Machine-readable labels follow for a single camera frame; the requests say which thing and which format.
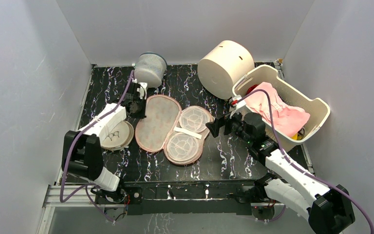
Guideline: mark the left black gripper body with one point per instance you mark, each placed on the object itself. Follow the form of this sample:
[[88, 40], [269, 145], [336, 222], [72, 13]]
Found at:
[[140, 109]]

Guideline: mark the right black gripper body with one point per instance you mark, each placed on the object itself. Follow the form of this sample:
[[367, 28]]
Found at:
[[226, 123]]

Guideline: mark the strawberry print mesh laundry bag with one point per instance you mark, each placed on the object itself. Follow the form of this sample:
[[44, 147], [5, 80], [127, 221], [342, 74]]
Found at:
[[179, 133]]

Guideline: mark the pink bra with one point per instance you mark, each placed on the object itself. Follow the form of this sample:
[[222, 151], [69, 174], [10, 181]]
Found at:
[[286, 119]]

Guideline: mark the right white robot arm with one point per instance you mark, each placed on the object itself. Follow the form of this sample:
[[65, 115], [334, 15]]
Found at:
[[326, 209]]

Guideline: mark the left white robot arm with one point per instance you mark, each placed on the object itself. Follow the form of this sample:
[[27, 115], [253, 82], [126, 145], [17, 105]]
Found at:
[[82, 151]]

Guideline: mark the yellow bra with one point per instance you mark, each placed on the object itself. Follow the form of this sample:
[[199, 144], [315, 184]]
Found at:
[[298, 136]]

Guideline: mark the cream perforated laundry basket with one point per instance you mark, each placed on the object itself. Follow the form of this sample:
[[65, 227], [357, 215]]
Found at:
[[318, 109]]

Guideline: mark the red garment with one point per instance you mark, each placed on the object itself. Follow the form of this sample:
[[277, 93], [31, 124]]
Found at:
[[250, 89]]

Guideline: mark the cream round tub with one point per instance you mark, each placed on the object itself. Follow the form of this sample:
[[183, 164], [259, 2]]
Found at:
[[223, 66]]

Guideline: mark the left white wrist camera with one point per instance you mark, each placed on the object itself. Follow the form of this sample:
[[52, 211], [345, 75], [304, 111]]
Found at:
[[140, 89]]

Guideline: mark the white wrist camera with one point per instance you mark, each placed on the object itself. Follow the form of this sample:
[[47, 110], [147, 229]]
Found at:
[[237, 104], [140, 89]]

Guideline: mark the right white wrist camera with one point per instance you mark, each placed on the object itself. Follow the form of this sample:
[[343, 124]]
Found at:
[[237, 104]]

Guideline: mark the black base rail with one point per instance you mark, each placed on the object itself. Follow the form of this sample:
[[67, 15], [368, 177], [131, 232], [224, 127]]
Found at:
[[198, 197]]

